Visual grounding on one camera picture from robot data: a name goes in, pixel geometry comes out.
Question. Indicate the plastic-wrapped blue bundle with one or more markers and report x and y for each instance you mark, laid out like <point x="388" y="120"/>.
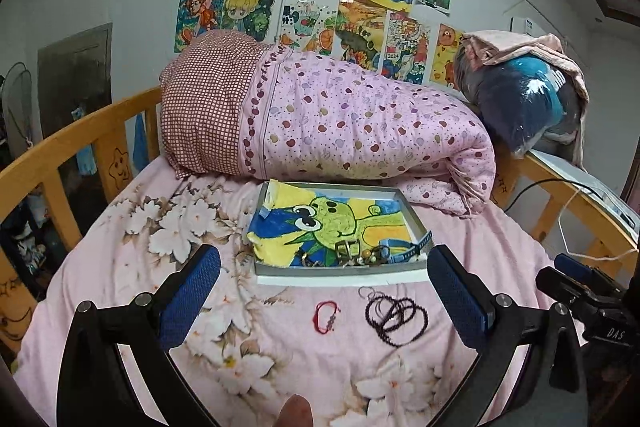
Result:
<point x="500" y="44"/>

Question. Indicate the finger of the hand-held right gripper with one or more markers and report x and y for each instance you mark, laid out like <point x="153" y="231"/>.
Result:
<point x="572" y="268"/>
<point x="555" y="284"/>

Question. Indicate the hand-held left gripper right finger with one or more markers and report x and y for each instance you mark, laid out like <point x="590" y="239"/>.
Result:
<point x="452" y="297"/>

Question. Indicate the pink floral bed sheet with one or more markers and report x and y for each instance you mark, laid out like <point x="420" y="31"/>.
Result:
<point x="150" y="217"/>

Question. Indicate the pink dotted rolled quilt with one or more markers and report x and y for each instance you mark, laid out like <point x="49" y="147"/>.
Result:
<point x="350" y="122"/>

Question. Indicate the white flat panel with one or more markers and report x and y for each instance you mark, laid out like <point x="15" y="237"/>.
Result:
<point x="590" y="179"/>

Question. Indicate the person's left hand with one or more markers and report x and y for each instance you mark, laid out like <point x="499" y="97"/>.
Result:
<point x="296" y="413"/>

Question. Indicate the red checkered pillow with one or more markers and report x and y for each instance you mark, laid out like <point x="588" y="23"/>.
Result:
<point x="205" y="107"/>

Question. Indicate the black hair clip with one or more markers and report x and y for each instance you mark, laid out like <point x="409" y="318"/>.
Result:
<point x="306" y="259"/>

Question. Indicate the dark grey door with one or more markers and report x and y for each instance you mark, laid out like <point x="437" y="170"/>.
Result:
<point x="75" y="77"/>

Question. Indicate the standing fan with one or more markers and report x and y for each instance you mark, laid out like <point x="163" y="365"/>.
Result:
<point x="17" y="102"/>

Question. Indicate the white wall socket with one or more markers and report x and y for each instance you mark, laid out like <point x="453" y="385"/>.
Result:
<point x="521" y="25"/>

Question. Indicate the wooden bed frame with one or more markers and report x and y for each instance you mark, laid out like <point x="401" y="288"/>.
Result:
<point x="50" y="147"/>

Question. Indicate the grey metal tray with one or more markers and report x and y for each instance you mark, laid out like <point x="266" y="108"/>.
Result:
<point x="340" y="279"/>

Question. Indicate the green frog crayon drawing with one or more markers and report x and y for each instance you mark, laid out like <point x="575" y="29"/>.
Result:
<point x="325" y="217"/>

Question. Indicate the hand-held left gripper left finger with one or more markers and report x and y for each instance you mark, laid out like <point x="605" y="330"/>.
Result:
<point x="192" y="292"/>

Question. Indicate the plastic bag of clothes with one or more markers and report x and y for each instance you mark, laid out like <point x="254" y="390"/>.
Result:
<point x="520" y="102"/>

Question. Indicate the pile of stuffed toys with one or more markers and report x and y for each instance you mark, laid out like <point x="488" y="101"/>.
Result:
<point x="30" y="237"/>

